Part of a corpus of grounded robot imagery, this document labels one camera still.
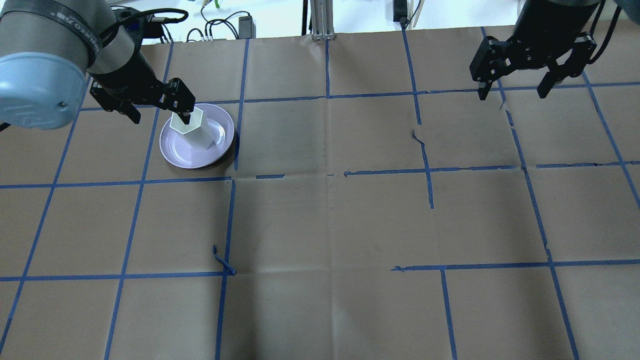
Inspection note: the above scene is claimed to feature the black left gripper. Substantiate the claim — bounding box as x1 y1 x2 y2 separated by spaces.
89 47 195 125

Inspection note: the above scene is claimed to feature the white angular mug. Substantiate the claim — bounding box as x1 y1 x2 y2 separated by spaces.
169 107 219 150

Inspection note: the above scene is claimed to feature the aluminium frame post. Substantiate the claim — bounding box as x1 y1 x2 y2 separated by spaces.
309 0 336 41

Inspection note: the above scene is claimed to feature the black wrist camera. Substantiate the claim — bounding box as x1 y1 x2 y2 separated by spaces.
112 7 164 45

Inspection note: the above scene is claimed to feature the brown paper table cover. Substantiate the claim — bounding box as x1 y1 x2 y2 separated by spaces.
0 22 640 360

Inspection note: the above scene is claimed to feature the black power adapter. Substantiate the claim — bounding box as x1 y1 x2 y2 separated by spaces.
237 14 256 39

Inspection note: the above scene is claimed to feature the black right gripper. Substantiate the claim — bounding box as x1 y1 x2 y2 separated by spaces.
469 14 598 101

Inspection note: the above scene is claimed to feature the lavender plate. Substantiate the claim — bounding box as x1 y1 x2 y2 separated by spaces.
158 103 235 169

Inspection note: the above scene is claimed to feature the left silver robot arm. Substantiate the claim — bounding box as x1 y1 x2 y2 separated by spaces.
0 0 195 130

